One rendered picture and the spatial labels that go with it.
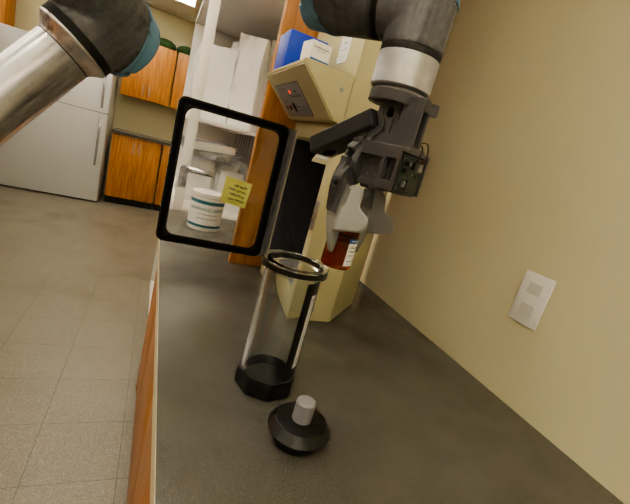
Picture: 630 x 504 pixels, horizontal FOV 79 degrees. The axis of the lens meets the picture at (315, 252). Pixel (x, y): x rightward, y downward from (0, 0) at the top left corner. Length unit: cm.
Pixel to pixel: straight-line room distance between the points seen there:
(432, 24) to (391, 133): 12
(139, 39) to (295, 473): 68
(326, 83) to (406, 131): 40
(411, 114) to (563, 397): 65
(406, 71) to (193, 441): 53
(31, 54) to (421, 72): 54
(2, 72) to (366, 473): 75
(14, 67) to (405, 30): 54
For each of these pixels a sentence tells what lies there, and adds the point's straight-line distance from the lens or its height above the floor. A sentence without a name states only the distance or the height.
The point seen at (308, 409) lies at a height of 100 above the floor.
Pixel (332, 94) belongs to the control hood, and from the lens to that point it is 87.
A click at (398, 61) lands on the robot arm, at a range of 50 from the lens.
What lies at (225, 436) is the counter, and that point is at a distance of 59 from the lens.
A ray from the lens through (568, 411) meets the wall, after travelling 93.
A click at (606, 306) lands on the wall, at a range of 89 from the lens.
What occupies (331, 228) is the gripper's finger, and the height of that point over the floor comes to 125.
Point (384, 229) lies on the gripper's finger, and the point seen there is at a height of 126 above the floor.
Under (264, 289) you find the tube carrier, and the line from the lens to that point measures 60.
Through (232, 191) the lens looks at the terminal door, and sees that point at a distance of 115.
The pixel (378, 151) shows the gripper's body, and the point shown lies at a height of 135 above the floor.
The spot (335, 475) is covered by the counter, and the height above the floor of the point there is 94.
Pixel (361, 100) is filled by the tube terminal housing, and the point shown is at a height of 147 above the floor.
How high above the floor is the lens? 133
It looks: 14 degrees down
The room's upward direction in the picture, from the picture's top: 16 degrees clockwise
